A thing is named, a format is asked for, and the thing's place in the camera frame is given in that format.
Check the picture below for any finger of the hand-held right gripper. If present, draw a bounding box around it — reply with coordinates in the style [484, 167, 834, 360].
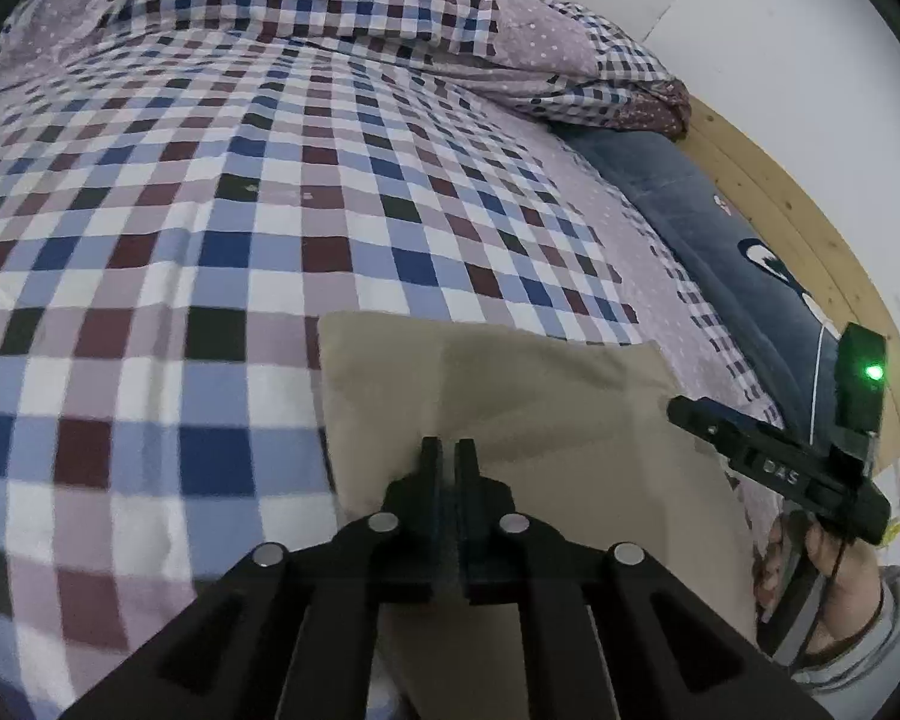
[666, 394, 766, 460]

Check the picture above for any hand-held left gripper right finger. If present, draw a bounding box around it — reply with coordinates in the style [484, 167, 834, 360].
[454, 436, 833, 720]

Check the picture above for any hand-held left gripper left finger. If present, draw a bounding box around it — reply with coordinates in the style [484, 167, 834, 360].
[58, 435, 445, 720]

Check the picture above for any khaki garment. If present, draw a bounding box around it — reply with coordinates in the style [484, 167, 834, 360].
[316, 311, 758, 720]

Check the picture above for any person's right forearm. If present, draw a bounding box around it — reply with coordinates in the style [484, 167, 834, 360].
[791, 562, 900, 698]

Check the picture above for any person's right hand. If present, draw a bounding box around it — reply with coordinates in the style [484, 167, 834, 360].
[751, 517, 884, 653]

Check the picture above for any blue plush pillow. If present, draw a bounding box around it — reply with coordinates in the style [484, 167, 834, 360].
[551, 124, 871, 481]

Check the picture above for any wooden headboard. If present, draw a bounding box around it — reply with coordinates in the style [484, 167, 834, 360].
[675, 94, 900, 466]

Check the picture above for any checkered dotted quilt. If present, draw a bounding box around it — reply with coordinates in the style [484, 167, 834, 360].
[0, 0, 692, 140]

